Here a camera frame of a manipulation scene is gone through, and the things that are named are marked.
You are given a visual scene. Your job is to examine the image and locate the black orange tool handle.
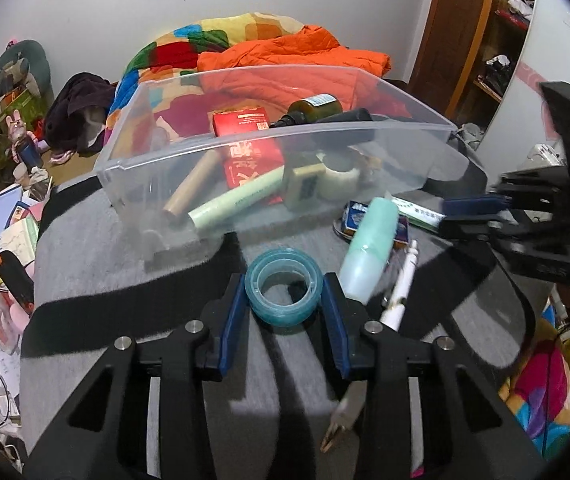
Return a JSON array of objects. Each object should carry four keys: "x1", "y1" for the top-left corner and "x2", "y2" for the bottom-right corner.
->
[{"x1": 0, "y1": 251, "x2": 36, "y2": 314}]

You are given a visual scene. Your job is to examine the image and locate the pink book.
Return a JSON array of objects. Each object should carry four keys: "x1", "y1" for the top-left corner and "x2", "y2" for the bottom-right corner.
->
[{"x1": 14, "y1": 199, "x2": 51, "y2": 221}]

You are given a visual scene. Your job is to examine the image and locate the wooden door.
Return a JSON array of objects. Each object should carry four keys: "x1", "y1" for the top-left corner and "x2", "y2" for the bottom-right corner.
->
[{"x1": 409, "y1": 0, "x2": 498, "y2": 116}]

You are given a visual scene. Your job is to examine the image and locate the white tape roll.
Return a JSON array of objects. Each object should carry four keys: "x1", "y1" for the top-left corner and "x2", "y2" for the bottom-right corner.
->
[{"x1": 322, "y1": 152, "x2": 364, "y2": 199}]

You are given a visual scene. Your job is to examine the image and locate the blue tape roll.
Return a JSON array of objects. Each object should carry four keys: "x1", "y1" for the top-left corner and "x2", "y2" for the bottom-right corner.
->
[{"x1": 243, "y1": 248, "x2": 325, "y2": 335}]

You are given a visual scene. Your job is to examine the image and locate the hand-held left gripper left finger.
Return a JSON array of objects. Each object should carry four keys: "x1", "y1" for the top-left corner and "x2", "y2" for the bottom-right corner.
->
[{"x1": 22, "y1": 272, "x2": 246, "y2": 480}]

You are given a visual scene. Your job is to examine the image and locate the wooden tag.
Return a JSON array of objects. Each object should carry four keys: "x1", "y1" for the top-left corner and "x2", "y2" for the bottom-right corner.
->
[{"x1": 320, "y1": 382, "x2": 368, "y2": 454}]

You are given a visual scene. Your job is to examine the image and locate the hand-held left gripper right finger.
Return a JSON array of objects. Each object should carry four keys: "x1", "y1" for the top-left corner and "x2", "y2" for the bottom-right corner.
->
[{"x1": 320, "y1": 272, "x2": 552, "y2": 480}]

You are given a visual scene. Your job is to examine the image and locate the red foil packet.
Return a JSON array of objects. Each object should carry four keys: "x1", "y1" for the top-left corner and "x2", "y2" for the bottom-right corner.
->
[{"x1": 212, "y1": 104, "x2": 287, "y2": 206}]

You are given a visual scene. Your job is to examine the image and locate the dark clothing pile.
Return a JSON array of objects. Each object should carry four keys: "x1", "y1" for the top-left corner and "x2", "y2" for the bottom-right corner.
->
[{"x1": 44, "y1": 72, "x2": 116, "y2": 156}]

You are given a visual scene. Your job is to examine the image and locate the white ointment tube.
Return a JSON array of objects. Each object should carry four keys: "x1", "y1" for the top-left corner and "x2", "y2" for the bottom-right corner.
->
[{"x1": 389, "y1": 194, "x2": 448, "y2": 234}]

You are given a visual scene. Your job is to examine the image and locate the dark green glass bottle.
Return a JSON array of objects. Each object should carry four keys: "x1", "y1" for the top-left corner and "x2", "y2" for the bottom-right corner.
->
[{"x1": 269, "y1": 93, "x2": 344, "y2": 129}]

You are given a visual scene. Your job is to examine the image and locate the orange quilted jacket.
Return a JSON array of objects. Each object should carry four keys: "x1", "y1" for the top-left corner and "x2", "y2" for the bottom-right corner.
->
[{"x1": 197, "y1": 24, "x2": 394, "y2": 111}]

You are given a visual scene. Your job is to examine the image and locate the green neck pillow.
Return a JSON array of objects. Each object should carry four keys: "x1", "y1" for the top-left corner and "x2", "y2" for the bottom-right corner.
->
[{"x1": 0, "y1": 39, "x2": 51, "y2": 101}]

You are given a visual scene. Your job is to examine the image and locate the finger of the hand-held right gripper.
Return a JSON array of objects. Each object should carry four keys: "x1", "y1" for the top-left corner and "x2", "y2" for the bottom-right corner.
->
[
  {"x1": 441, "y1": 194, "x2": 512, "y2": 217},
  {"x1": 437, "y1": 214, "x2": 506, "y2": 241}
]

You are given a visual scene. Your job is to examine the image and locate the beige cosmetic stick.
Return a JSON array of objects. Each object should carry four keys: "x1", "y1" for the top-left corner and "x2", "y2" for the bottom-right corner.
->
[{"x1": 162, "y1": 152, "x2": 221, "y2": 221}]

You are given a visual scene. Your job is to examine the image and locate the white shoes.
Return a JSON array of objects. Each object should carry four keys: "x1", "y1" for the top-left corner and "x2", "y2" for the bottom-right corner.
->
[{"x1": 452, "y1": 122, "x2": 486, "y2": 151}]

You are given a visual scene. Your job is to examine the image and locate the pink bunny figure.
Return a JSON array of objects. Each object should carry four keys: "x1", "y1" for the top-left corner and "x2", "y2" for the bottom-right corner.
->
[{"x1": 4, "y1": 113, "x2": 31, "y2": 161}]

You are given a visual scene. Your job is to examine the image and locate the dark blue bottle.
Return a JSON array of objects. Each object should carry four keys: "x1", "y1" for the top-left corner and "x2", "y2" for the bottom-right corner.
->
[{"x1": 17, "y1": 139, "x2": 44, "y2": 169}]

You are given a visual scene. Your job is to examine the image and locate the white suitcase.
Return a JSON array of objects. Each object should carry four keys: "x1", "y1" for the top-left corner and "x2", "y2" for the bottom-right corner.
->
[{"x1": 524, "y1": 142, "x2": 566, "y2": 166}]

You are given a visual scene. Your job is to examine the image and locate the small blue box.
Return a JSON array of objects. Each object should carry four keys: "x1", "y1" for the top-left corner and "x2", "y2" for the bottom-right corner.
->
[{"x1": 340, "y1": 200, "x2": 411, "y2": 249}]

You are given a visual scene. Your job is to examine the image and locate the clear plastic bin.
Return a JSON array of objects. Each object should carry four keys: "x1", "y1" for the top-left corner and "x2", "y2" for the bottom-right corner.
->
[{"x1": 95, "y1": 63, "x2": 458, "y2": 261}]

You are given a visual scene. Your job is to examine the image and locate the wooden shelf unit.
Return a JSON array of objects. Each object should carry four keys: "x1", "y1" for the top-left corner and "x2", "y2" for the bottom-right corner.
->
[{"x1": 472, "y1": 0, "x2": 546, "y2": 103}]

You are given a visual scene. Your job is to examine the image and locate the mint green bottle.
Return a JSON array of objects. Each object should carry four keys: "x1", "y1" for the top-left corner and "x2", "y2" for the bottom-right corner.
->
[{"x1": 338, "y1": 196, "x2": 400, "y2": 306}]

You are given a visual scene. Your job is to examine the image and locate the light green tube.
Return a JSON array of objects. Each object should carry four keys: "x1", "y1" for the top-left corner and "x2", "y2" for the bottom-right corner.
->
[{"x1": 187, "y1": 164, "x2": 286, "y2": 231}]

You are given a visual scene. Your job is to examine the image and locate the pale green book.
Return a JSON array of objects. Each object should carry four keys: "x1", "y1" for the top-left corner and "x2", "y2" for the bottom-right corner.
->
[{"x1": 0, "y1": 217, "x2": 41, "y2": 266}]

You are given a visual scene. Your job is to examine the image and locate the colourful patchwork quilt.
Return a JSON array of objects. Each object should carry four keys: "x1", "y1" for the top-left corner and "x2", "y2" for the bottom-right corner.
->
[{"x1": 107, "y1": 12, "x2": 570, "y2": 461}]

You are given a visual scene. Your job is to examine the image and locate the white wardrobe sliding door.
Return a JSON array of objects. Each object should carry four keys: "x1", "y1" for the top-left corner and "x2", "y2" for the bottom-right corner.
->
[{"x1": 475, "y1": 0, "x2": 570, "y2": 161}]

